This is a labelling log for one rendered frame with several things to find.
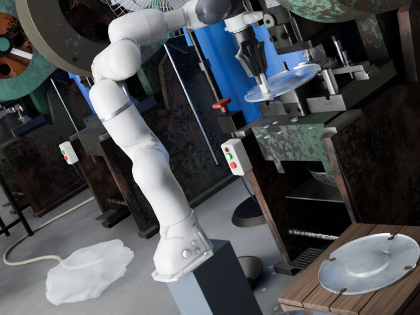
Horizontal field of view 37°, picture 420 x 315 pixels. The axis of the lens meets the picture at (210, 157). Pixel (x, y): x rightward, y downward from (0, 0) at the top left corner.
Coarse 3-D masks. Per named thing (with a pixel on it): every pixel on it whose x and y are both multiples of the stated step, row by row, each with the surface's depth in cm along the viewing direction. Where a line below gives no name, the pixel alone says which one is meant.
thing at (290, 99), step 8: (296, 88) 222; (304, 88) 224; (280, 96) 229; (288, 96) 225; (296, 96) 222; (304, 96) 224; (288, 104) 228; (296, 104) 224; (304, 104) 224; (288, 112) 229; (296, 112) 226; (304, 112) 224
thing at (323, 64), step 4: (320, 60) 236; (324, 60) 232; (332, 60) 228; (336, 60) 229; (320, 64) 229; (324, 64) 226; (328, 64) 227; (332, 64) 228; (336, 64) 229; (316, 76) 229; (320, 76) 227
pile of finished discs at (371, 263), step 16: (368, 240) 187; (384, 240) 183; (400, 240) 179; (336, 256) 186; (352, 256) 182; (368, 256) 177; (384, 256) 174; (400, 256) 172; (416, 256) 168; (320, 272) 181; (336, 272) 177; (352, 272) 173; (368, 272) 170; (384, 272) 168; (400, 272) 165; (336, 288) 170; (352, 288) 167; (368, 288) 164
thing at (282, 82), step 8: (304, 64) 231; (312, 64) 228; (280, 72) 237; (296, 72) 228; (304, 72) 223; (272, 80) 233; (280, 80) 226; (288, 80) 221; (296, 80) 218; (304, 80) 214; (256, 88) 233; (272, 88) 220; (280, 88) 218; (288, 88) 213; (248, 96) 227; (256, 96) 222; (264, 96) 217
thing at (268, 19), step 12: (264, 0) 224; (264, 12) 227; (276, 12) 223; (276, 24) 225; (288, 24) 219; (300, 24) 219; (312, 24) 222; (276, 36) 224; (288, 36) 220; (300, 36) 220; (312, 36) 222; (276, 48) 227
